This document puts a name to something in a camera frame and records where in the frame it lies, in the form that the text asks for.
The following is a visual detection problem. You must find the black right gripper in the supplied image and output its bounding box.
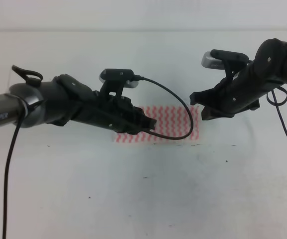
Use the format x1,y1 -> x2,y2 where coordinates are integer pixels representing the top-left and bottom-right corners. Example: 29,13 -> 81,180
190,64 -> 260,121

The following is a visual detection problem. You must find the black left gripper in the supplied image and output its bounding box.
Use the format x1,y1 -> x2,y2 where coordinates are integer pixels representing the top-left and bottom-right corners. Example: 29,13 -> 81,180
71,91 -> 157,135

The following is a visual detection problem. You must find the pink white wavy striped towel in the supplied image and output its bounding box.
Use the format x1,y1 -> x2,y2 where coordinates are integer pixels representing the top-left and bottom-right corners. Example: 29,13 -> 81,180
113,105 -> 199,144

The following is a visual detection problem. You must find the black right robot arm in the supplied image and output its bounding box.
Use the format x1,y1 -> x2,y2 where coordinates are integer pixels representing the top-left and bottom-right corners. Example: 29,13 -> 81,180
190,38 -> 287,120

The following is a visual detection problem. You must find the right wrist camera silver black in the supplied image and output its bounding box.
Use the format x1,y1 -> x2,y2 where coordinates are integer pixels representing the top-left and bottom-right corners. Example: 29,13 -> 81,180
201,49 -> 251,79

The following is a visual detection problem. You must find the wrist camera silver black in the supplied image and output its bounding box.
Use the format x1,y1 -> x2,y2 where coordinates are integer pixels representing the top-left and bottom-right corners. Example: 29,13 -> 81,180
201,49 -> 251,79
99,68 -> 139,98

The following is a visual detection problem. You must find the black left camera cable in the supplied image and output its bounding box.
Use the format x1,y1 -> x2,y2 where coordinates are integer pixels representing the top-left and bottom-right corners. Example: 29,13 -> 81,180
134,74 -> 193,141

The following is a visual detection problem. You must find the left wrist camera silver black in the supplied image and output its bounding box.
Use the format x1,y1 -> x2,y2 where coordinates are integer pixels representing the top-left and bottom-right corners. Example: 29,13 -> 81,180
99,68 -> 139,98

